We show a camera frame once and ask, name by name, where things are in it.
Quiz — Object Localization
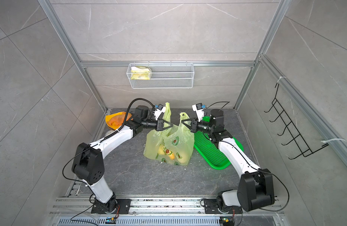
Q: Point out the yellow-green pear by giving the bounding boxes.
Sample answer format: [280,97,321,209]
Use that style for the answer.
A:
[157,144,166,155]

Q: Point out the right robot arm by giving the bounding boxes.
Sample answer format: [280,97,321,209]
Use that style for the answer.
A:
[182,103,275,213]

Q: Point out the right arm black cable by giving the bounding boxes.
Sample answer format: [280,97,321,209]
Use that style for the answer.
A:
[205,101,290,212]

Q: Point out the yellow wipes packet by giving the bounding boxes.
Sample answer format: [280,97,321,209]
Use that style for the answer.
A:
[130,66,152,80]

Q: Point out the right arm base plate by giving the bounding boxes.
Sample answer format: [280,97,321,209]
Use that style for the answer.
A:
[200,198,243,214]

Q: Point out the aluminium mounting rail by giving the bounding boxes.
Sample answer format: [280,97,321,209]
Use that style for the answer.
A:
[47,195,288,226]

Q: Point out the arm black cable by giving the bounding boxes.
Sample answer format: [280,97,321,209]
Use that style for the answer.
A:
[116,97,155,132]
[205,101,290,212]

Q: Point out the green plastic basket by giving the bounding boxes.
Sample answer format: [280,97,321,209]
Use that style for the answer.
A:
[194,115,249,175]

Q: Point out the small grey alarm clock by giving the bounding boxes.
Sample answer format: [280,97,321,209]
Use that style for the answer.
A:
[105,130,114,137]

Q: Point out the yellow plate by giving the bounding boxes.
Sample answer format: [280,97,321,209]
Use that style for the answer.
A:
[105,111,133,131]

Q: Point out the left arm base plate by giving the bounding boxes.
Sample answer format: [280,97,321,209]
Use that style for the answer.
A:
[91,199,132,214]

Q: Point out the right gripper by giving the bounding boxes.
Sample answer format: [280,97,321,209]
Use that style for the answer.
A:
[182,117,214,135]

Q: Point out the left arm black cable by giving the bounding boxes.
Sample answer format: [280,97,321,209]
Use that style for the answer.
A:
[116,97,155,132]

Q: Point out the black wall hook rack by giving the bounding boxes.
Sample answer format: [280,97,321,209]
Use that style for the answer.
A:
[264,83,329,160]

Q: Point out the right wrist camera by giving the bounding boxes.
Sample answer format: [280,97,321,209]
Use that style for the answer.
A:
[192,103,206,121]

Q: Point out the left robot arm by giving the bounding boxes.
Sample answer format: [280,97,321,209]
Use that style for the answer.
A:
[71,103,173,213]

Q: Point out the yellow-green plastic bag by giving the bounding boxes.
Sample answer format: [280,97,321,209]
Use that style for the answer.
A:
[143,102,195,166]

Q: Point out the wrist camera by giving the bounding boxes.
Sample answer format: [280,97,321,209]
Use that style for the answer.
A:
[192,103,206,121]
[153,104,166,118]

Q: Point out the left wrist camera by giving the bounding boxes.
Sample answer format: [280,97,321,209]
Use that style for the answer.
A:
[153,104,166,118]

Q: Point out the orange bagged fruit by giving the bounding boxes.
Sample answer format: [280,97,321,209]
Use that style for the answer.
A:
[109,112,133,128]

